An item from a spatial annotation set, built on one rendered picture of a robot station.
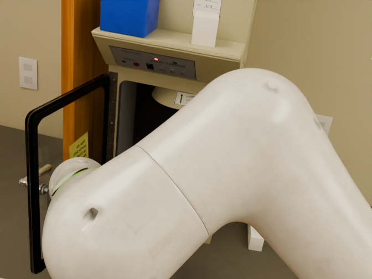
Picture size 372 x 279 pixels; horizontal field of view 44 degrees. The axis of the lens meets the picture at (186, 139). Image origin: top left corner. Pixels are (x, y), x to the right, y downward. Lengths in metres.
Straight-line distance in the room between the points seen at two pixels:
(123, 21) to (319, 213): 0.67
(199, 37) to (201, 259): 0.59
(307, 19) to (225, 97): 1.08
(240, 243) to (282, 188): 0.93
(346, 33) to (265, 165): 1.12
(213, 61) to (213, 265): 0.55
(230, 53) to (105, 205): 0.63
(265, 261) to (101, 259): 0.96
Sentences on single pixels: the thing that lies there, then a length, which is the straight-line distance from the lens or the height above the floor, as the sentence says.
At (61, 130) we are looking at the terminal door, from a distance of 1.00.
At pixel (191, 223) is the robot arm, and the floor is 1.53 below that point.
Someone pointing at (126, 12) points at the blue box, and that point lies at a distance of 0.98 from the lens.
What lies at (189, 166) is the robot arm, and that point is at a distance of 0.38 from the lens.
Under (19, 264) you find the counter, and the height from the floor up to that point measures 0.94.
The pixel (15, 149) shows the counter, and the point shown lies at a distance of 1.71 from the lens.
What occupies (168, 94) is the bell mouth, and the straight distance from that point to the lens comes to 1.15.
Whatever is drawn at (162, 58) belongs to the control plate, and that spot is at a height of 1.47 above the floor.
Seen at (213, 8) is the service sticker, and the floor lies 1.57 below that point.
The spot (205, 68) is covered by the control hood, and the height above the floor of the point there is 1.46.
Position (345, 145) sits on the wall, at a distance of 1.61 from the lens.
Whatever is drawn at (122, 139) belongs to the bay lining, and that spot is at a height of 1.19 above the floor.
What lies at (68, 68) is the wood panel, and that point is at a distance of 1.09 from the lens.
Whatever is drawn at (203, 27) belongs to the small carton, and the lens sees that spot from 0.97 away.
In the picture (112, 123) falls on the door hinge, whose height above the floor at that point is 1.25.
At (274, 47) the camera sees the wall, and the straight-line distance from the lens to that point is 1.49.
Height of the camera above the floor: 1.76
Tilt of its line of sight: 27 degrees down
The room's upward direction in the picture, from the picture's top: 8 degrees clockwise
